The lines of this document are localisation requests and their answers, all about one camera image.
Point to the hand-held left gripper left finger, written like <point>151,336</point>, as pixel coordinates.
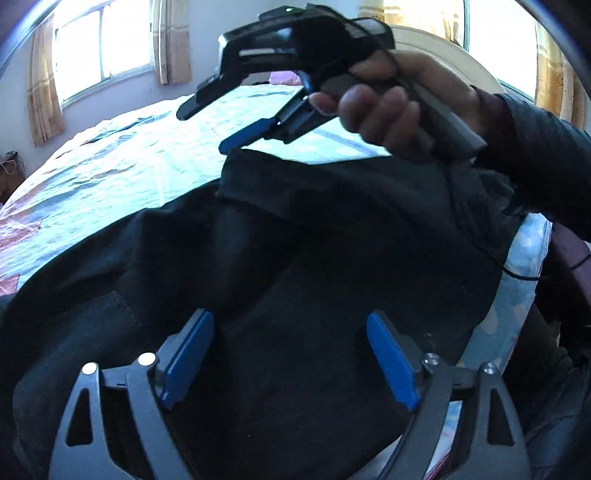
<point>189,357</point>

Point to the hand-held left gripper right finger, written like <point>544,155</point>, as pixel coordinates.
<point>392,364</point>

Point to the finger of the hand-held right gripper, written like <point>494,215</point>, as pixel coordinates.
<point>210,90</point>
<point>247,134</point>

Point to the black pants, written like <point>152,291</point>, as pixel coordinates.
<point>286,254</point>

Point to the person's right forearm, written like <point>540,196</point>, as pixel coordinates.
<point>545,157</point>

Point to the person's right hand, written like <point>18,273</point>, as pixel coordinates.
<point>383,113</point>

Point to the pink pillow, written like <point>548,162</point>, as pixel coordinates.
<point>286,78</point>

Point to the beige patterned curtain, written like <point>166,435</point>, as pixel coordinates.
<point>415,14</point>
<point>173,41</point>
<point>44,87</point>
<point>556,78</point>

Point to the bed with light blue sheet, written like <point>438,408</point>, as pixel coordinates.
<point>138,152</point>

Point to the window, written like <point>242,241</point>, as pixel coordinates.
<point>101,46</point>
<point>498,41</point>

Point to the white curved headboard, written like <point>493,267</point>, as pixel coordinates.
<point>452,60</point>

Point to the person's dark clothing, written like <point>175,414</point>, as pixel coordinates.
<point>568,369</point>

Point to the wooden desk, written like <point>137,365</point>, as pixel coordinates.
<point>8,180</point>

